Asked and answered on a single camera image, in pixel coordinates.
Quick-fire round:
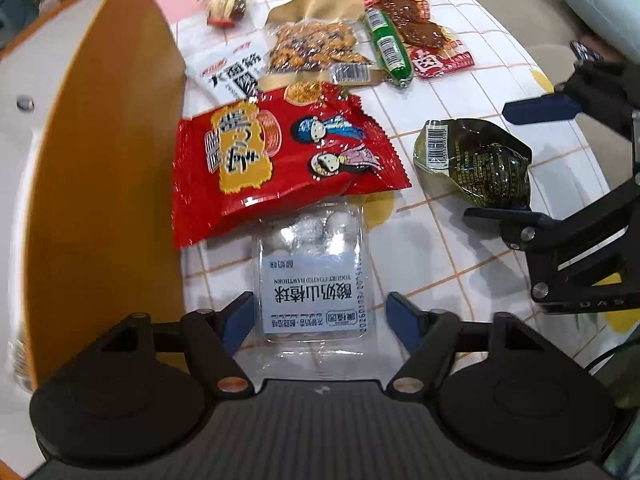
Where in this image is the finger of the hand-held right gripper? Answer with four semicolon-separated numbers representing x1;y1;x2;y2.
504;42;640;146
464;177;640;302

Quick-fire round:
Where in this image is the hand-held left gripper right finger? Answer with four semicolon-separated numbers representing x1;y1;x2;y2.
387;291;556;396

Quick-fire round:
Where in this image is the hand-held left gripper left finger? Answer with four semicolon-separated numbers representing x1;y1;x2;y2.
77;291;255;395

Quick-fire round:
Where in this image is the clear plastic snack box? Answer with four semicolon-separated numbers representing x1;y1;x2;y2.
255;201;368;346

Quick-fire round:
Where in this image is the olive foil snack packet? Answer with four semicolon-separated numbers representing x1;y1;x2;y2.
413;117;533;211

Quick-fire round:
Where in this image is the red braised meat packet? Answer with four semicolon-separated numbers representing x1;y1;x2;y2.
361;0;476;82

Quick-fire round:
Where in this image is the orange storage box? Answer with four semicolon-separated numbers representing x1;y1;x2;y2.
0;0;190;480

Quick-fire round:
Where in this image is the gold clear-window snack packet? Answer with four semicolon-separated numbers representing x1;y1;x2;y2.
260;0;386;92

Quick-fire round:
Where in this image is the pink and white tablecloth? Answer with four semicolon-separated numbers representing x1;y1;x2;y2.
135;0;640;396

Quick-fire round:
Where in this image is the light blue pillow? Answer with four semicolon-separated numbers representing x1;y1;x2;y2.
537;0;640;63

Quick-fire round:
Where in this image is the green sausage stick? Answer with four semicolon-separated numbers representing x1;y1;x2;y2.
364;6;415;88

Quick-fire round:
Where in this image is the large red snack packet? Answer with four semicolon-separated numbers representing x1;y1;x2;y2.
171;81;412;249

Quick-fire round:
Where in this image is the white snack packet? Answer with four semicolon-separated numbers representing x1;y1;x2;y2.
186;40;273;106

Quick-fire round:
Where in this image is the small wrapped cake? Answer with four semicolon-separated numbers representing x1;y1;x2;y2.
202;0;249;27

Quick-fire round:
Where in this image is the black cable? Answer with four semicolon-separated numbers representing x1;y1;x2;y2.
582;342;628;377

